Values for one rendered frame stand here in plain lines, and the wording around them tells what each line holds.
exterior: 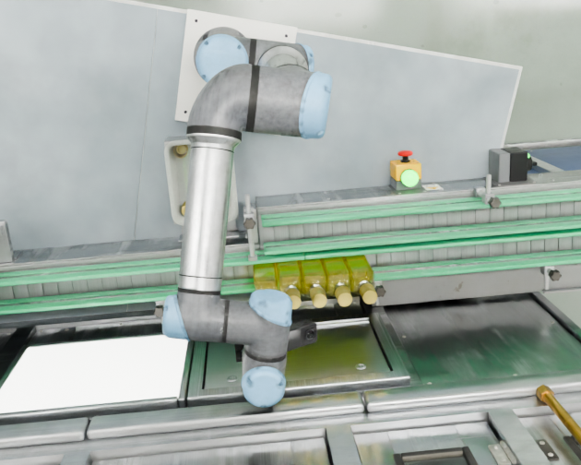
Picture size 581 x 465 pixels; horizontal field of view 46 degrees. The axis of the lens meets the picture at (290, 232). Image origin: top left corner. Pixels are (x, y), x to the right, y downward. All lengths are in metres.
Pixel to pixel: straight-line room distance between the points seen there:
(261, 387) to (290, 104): 0.48
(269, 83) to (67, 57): 0.82
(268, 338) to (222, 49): 0.69
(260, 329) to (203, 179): 0.27
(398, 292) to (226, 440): 0.72
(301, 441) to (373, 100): 0.93
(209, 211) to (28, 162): 0.87
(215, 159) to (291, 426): 0.55
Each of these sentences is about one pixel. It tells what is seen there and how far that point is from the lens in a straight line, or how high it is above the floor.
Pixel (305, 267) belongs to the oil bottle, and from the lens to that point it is 1.68.
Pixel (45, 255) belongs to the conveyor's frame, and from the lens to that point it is 1.92.
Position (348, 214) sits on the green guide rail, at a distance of 1.71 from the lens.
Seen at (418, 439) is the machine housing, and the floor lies 1.47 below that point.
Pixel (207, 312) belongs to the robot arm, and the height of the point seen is 1.51.
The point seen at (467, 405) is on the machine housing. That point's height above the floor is 1.40.
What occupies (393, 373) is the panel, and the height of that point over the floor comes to 1.30.
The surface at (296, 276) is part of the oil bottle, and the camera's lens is 1.62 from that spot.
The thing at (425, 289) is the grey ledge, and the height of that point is 0.88.
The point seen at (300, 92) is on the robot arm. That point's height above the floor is 1.42.
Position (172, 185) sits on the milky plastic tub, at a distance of 1.80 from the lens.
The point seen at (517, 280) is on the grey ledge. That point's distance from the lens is 1.97.
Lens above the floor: 2.58
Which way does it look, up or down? 73 degrees down
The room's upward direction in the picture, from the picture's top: 166 degrees clockwise
